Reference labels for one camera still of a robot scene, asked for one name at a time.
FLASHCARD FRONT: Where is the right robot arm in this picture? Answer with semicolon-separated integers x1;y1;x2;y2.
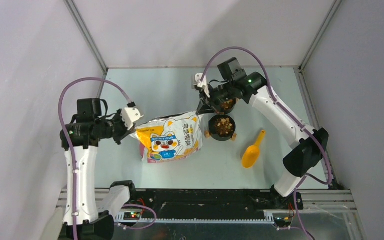
192;57;329;209

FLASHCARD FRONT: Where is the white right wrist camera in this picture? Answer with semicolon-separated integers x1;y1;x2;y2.
192;73;210;98

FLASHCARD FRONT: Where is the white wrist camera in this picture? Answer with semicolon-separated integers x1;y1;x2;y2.
121;102;144;131
192;73;210;98

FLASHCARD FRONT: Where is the cat food bag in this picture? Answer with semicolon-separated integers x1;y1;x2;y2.
131;111;203;164

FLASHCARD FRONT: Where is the yellow plastic food scoop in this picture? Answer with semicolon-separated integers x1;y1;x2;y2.
241;129;266;169

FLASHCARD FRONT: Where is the black bowl paw print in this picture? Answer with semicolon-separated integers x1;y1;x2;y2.
206;114;237;142

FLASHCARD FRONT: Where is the purple cable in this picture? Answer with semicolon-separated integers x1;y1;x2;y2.
58;77;158;240
200;46;334;239

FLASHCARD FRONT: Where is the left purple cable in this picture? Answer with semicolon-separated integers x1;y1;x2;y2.
58;77;158;240

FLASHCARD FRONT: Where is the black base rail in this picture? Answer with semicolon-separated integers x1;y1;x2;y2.
128;189;304;219

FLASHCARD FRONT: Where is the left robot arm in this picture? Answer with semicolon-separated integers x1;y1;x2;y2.
59;98;142;240

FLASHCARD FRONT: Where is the perforated metal strip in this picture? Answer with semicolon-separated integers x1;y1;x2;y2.
114;211;294;225

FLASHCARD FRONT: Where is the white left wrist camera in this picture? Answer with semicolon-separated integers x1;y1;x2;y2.
121;102;144;131

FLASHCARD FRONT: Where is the pet food kibble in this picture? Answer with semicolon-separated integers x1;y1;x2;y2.
214;114;232;131

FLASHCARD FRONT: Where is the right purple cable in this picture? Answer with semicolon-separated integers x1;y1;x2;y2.
200;46;334;239

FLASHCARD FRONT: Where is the black bowl fishbone print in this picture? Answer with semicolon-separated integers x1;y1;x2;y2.
218;99;237;115

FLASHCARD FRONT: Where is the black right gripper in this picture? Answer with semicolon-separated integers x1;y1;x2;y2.
197;80;236;115

